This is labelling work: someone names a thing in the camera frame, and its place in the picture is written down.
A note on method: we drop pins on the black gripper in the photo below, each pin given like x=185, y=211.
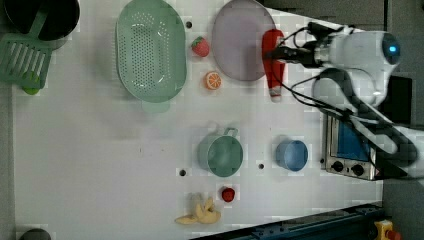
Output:
x=303, y=56

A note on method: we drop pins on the red ketchup bottle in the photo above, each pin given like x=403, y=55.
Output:
x=274, y=69

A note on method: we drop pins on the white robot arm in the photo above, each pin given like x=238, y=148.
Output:
x=354, y=71

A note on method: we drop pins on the grey oval plate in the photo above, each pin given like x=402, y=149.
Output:
x=236, y=39

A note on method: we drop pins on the orange slice toy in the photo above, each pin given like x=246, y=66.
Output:
x=212, y=80

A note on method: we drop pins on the red toy strawberry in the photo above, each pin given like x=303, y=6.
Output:
x=200, y=47

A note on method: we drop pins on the blue bowl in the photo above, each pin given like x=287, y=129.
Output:
x=291, y=155

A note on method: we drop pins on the black toaster oven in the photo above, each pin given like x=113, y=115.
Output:
x=345, y=153

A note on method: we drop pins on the green perforated colander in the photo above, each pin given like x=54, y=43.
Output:
x=151, y=53

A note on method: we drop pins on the small red toy fruit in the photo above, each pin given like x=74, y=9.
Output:
x=228, y=194

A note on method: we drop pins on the peeled toy banana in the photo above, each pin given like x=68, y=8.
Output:
x=203, y=212

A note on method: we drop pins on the yellow red emergency button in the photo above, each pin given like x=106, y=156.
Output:
x=385, y=231

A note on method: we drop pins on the black pot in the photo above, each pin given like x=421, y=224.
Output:
x=59, y=18

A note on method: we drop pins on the green slotted spatula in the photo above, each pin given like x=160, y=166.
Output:
x=25, y=59

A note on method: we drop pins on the black cylinder table corner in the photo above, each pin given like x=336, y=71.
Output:
x=35, y=234

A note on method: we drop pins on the green cup with handle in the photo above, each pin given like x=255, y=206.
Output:
x=221, y=154

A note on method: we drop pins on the blue metal rail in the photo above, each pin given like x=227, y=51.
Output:
x=353, y=223

